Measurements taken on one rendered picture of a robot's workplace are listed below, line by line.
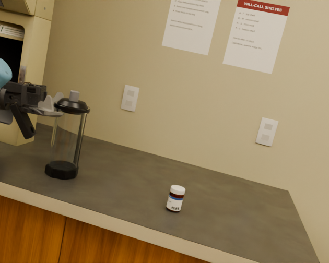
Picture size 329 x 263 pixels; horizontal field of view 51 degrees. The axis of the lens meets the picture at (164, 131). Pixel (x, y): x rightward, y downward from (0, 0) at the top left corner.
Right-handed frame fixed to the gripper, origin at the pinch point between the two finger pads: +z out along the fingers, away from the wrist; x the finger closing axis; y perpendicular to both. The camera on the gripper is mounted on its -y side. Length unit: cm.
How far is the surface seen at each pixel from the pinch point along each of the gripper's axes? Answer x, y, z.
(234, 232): -19, -24, 52
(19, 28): 25.9, 24.2, -26.2
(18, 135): 19.2, -14.0, -22.0
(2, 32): 23.7, 22.0, -31.2
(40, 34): 23.5, 23.1, -17.8
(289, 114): 36, 5, 84
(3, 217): -11.5, -30.9, -14.1
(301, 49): 36, 32, 83
